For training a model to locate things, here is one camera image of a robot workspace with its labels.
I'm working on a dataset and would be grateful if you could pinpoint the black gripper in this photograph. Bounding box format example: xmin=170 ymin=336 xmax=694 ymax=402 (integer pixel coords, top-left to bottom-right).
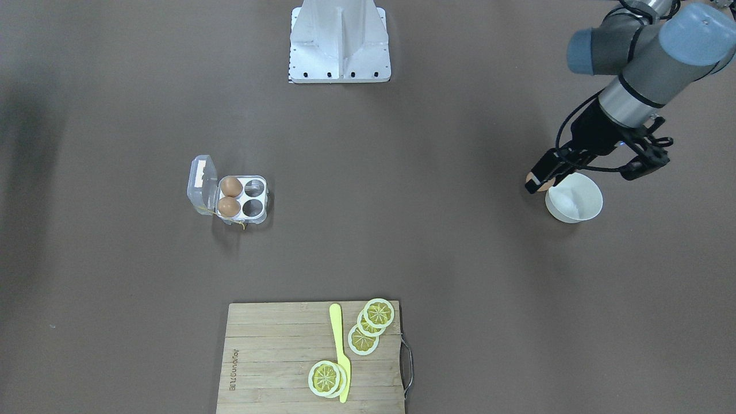
xmin=528 ymin=101 xmax=628 ymax=187

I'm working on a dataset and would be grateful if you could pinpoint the white ceramic bowl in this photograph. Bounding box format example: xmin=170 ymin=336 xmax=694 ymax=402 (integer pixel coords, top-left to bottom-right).
xmin=545 ymin=173 xmax=604 ymax=224

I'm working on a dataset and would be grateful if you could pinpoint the brown egg from bowl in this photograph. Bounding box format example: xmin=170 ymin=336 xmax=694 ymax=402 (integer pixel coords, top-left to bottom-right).
xmin=524 ymin=174 xmax=557 ymax=194

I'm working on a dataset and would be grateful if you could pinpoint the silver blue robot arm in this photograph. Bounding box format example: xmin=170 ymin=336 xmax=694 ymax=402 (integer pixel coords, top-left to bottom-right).
xmin=524 ymin=1 xmax=735 ymax=194

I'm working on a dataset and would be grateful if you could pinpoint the clear plastic egg carton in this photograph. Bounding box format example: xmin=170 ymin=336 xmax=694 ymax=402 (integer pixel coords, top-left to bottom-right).
xmin=186 ymin=155 xmax=269 ymax=228

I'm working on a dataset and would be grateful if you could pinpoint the brown egg in carton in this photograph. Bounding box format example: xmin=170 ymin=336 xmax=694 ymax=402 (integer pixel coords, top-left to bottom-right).
xmin=217 ymin=196 xmax=242 ymax=218
xmin=219 ymin=176 xmax=243 ymax=198

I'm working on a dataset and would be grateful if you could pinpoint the lemon slice at board end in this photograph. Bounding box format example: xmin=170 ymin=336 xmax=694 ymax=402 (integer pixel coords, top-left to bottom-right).
xmin=362 ymin=298 xmax=395 ymax=328

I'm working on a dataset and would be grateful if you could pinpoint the middle lemon slice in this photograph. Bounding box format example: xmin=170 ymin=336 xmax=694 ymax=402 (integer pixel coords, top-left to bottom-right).
xmin=356 ymin=311 xmax=386 ymax=338

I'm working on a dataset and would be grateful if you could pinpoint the yellow plastic knife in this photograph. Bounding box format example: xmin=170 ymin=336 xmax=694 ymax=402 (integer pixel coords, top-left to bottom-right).
xmin=329 ymin=303 xmax=352 ymax=404

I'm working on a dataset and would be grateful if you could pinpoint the lemon slice beside knife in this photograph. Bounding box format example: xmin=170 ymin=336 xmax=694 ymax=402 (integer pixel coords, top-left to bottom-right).
xmin=308 ymin=360 xmax=348 ymax=398

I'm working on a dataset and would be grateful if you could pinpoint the wooden cutting board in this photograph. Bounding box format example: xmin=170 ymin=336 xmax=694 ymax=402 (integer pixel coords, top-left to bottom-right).
xmin=216 ymin=300 xmax=413 ymax=413

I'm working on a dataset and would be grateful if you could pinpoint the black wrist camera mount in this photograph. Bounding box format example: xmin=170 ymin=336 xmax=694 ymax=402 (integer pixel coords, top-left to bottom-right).
xmin=618 ymin=114 xmax=674 ymax=181

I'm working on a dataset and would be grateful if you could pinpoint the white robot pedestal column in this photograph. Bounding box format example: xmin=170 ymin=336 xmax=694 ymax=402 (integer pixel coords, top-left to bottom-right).
xmin=287 ymin=1 xmax=392 ymax=84

